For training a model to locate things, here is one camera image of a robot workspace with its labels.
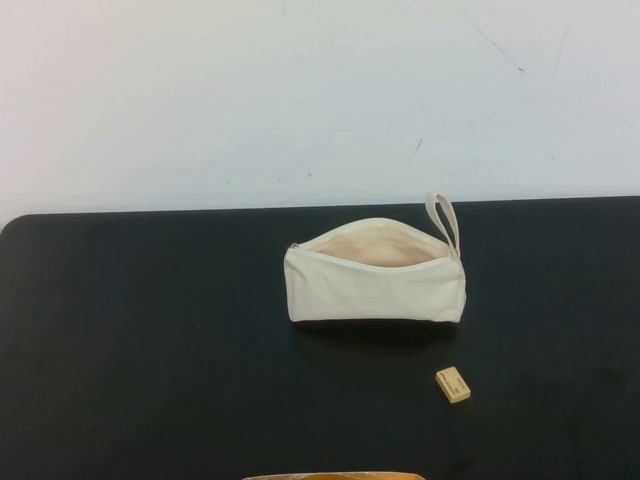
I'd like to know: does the cream fabric pencil case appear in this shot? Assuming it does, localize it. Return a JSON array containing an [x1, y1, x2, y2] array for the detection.
[[283, 192, 469, 334]]

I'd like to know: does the yellow-brown box edge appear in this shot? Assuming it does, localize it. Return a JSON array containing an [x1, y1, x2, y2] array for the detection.
[[241, 470, 422, 480]]

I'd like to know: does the yellow rectangular eraser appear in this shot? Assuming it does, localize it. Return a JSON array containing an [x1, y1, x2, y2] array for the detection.
[[435, 366, 475, 405]]

